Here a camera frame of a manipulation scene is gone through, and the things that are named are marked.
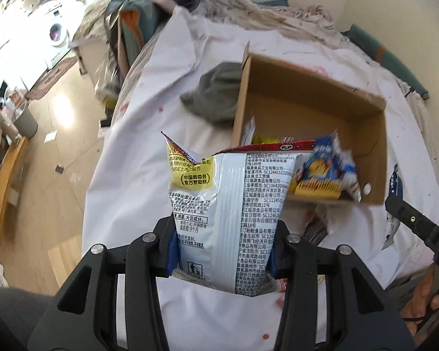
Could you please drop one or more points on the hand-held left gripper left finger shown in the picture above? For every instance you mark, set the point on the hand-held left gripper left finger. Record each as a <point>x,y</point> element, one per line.
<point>171,254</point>

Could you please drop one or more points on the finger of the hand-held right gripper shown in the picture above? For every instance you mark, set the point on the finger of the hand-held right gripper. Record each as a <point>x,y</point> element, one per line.
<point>409,219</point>

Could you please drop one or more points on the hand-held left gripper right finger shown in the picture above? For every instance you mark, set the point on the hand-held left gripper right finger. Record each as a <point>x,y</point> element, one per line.
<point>274,261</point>

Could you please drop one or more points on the large white blue snack bag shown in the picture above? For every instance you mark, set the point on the large white blue snack bag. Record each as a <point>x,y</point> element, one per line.
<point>226,208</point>

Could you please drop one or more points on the blue yellow snack packet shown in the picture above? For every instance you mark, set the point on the blue yellow snack packet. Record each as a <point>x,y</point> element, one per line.
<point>322,175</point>

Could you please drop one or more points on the brown cardboard box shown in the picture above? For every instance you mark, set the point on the brown cardboard box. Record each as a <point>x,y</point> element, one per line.
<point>307,95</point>

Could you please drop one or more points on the person's right hand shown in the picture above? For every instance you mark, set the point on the person's right hand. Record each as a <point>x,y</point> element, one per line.
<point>419,296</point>

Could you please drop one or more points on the white dark-blue snack packet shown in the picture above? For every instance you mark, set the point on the white dark-blue snack packet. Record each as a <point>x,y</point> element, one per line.
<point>391,204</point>

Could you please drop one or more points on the dark brown snack packet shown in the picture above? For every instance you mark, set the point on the dark brown snack packet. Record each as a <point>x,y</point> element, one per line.
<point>316,228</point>

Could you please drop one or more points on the beige dotted blanket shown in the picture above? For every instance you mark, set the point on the beige dotted blanket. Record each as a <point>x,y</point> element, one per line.
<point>420,113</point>

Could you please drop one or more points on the white bedsheet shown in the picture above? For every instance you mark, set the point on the white bedsheet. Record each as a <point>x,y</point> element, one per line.
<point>146,135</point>

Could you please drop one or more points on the teal pillow orange stripe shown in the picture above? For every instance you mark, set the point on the teal pillow orange stripe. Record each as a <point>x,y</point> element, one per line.
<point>135,25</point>
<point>387,55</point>

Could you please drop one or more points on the grey cloth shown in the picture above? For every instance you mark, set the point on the grey cloth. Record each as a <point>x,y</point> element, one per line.
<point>216,91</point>

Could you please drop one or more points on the white paper sheet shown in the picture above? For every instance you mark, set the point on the white paper sheet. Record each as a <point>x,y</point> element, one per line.
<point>50,136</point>

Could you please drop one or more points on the person's grey trousers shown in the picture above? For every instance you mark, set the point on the person's grey trousers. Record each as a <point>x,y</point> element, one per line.
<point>11,318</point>

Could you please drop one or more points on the wooden bench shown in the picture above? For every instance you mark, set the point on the wooden bench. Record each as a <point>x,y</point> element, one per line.
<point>7,179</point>

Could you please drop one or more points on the grey trash bin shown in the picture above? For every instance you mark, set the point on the grey trash bin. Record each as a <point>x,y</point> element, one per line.
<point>25,122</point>

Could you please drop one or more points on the patterned floor rug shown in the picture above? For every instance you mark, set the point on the patterned floor rug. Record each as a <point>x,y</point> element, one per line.
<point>51,76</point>

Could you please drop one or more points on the pink crumpled cloth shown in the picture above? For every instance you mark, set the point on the pink crumpled cloth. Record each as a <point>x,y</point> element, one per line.
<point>314,12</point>

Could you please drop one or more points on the grey floral quilt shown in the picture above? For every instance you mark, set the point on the grey floral quilt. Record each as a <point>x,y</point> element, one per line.
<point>278,25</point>

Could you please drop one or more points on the white washing machine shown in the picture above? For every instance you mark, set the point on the white washing machine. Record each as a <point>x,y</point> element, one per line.
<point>56,33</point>

